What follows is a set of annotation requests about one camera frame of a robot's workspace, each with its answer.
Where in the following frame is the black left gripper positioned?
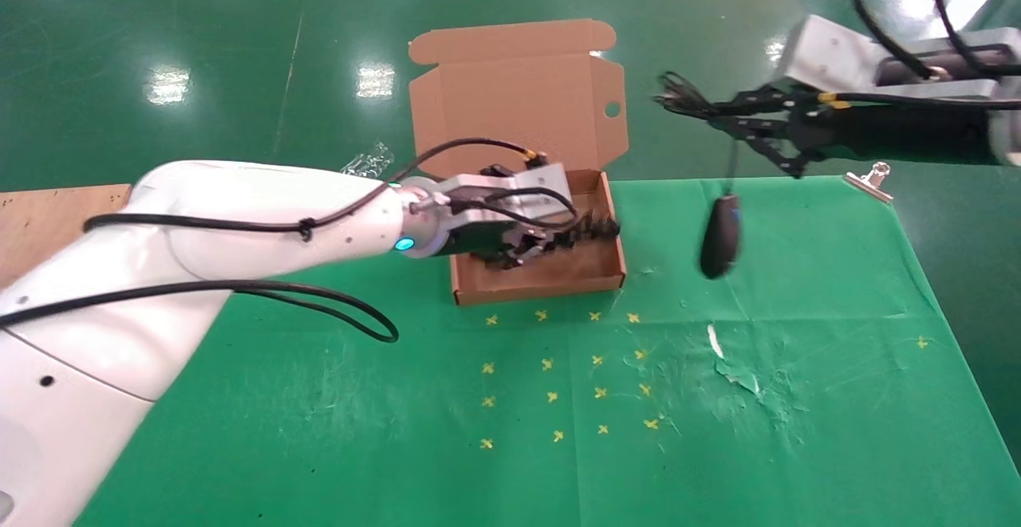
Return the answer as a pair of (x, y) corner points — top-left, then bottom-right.
(439, 218), (589, 271)

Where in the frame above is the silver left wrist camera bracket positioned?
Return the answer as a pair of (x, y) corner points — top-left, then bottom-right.
(435, 162), (574, 225)

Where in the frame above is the black data cable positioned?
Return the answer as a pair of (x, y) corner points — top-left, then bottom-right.
(542, 210), (621, 253)

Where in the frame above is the open brown cardboard box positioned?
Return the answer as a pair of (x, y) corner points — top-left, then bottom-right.
(407, 18), (629, 306)

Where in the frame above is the slack black left arm cable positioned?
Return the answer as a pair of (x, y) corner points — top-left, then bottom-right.
(0, 278), (400, 344)

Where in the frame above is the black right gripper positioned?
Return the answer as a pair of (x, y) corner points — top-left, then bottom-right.
(712, 85), (998, 179)

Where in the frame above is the long black arm cable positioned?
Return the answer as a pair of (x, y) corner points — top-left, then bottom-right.
(818, 90), (1021, 109)
(82, 138), (550, 234)

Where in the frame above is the black wired mouse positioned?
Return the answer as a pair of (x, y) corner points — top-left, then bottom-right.
(652, 71), (744, 281)

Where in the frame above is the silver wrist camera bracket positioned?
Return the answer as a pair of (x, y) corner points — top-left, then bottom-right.
(435, 162), (574, 225)
(772, 15), (1021, 101)

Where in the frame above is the brown wooden board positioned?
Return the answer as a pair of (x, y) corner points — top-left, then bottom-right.
(0, 184), (132, 289)

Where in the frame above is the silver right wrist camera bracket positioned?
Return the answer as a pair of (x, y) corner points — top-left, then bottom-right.
(772, 15), (1021, 101)

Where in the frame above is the long black left arm cable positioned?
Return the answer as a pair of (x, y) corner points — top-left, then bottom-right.
(82, 138), (550, 234)

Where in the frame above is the long black right arm cable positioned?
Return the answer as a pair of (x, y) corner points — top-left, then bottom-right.
(818, 90), (1021, 109)

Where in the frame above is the clear plastic bag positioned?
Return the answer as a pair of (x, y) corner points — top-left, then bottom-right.
(341, 142), (396, 179)

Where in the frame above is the short black left gripper cable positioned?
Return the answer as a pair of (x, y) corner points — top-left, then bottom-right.
(407, 187), (581, 231)

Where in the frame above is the green tablecloth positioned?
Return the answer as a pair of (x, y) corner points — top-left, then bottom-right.
(72, 176), (1021, 527)

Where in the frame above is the silver metal binder clamp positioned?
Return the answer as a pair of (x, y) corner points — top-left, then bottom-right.
(844, 162), (894, 205)

